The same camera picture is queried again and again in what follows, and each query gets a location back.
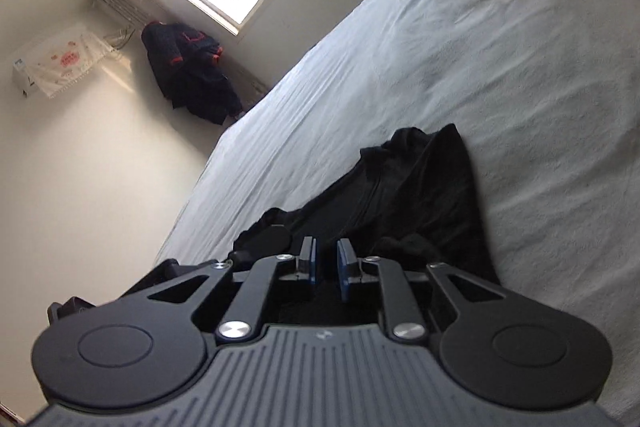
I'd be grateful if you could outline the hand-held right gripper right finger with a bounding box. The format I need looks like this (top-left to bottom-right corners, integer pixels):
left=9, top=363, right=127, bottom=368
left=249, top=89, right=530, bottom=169
left=336, top=238, right=506, bottom=344

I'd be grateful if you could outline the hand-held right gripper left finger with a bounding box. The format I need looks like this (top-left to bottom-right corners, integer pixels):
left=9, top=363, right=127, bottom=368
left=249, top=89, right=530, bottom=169
left=145, top=235, right=319, bottom=344

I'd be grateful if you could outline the black garment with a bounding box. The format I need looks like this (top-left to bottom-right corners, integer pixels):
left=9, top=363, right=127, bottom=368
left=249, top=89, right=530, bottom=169
left=227, top=123, right=502, bottom=329

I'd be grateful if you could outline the hanging dark jacket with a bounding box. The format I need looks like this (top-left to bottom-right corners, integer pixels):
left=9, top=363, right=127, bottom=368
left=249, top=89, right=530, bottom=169
left=141, top=21, right=244, bottom=126

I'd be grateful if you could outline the white printed cloth cover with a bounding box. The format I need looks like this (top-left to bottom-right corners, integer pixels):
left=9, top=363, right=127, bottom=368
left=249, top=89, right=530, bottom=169
left=25, top=24, right=119, bottom=98

